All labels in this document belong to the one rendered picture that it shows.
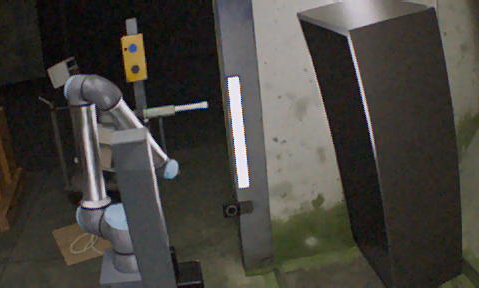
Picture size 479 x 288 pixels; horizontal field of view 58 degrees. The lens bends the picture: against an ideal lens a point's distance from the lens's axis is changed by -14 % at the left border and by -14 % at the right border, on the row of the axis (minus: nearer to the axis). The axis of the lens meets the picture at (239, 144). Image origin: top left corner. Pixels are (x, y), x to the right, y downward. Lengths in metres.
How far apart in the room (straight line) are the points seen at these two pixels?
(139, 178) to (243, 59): 1.99
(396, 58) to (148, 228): 1.13
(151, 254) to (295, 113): 2.10
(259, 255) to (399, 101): 1.69
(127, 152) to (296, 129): 2.17
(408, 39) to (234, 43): 1.20
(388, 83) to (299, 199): 1.45
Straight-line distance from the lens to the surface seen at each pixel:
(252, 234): 2.97
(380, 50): 1.59
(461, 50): 3.13
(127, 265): 2.16
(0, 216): 4.33
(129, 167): 0.65
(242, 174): 2.76
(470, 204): 3.13
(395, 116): 1.67
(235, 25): 2.57
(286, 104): 2.70
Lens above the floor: 1.84
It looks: 20 degrees down
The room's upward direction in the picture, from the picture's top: 6 degrees counter-clockwise
